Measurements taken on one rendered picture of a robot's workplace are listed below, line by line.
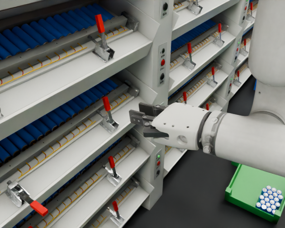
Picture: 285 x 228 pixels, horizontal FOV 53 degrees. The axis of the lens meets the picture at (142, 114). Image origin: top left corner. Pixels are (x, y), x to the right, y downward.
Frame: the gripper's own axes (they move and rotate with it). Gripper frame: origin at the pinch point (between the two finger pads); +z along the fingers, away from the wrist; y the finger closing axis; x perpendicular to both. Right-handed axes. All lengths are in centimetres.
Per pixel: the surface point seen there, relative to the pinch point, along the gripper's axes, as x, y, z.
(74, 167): -7.9, -14.4, 9.1
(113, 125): -6.5, 0.7, 10.5
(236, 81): -42, 112, 16
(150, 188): -42.6, 15.6, 13.0
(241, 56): -26, 110, 14
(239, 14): 2, 86, 8
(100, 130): -6.3, -2.8, 11.8
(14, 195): -4.9, -27.7, 10.0
